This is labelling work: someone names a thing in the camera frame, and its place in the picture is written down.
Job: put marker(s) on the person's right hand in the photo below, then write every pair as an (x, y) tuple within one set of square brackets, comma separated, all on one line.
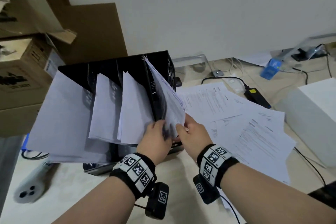
[(197, 139)]

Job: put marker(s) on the person's left hand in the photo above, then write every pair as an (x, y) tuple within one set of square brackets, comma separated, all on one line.
[(155, 142)]

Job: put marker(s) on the pile of printed papers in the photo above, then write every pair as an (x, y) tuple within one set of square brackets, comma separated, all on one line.
[(249, 137)]

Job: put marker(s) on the black mesh file organizer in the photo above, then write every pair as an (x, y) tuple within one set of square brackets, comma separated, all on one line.
[(126, 63)]

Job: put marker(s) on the small white paper sheet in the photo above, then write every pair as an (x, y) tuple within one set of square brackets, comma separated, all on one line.
[(257, 59)]

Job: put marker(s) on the person's right forearm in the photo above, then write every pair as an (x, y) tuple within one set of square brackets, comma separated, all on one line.
[(275, 200)]

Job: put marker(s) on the person's left forearm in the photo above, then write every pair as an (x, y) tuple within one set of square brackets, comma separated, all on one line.
[(99, 202)]

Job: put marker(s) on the black marker wristband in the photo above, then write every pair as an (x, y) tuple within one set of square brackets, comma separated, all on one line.
[(134, 171), (215, 163)]

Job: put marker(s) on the white rectangular device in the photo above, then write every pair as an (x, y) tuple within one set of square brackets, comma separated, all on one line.
[(236, 84)]

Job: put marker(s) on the black power adapter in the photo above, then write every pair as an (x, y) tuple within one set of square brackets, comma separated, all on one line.
[(256, 96)]

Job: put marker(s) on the small blue box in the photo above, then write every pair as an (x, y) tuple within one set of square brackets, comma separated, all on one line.
[(270, 70)]

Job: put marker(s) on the white box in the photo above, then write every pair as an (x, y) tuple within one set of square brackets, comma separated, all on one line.
[(315, 121)]

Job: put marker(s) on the brown cardboard sheet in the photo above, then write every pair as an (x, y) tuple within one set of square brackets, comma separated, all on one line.
[(99, 32)]

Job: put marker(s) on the blue power bank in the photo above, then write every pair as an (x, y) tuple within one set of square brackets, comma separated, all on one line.
[(25, 142)]

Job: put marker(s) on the white handheld controller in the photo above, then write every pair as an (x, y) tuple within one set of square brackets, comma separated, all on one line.
[(29, 192)]

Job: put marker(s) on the flat cardboard box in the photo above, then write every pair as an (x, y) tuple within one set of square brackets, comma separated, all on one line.
[(15, 121)]

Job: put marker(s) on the medium cardboard box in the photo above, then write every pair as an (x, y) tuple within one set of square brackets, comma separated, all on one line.
[(21, 87)]

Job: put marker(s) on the grey plug adapter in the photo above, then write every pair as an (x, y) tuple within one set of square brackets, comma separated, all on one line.
[(312, 52)]

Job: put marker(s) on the crumpled white tissue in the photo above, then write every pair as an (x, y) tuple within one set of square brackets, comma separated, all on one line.
[(6, 52)]

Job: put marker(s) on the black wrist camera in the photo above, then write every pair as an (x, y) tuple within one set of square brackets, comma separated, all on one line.
[(206, 189), (157, 200)]

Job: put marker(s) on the grey metal bracket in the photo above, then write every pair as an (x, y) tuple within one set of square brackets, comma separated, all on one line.
[(315, 39), (218, 73)]

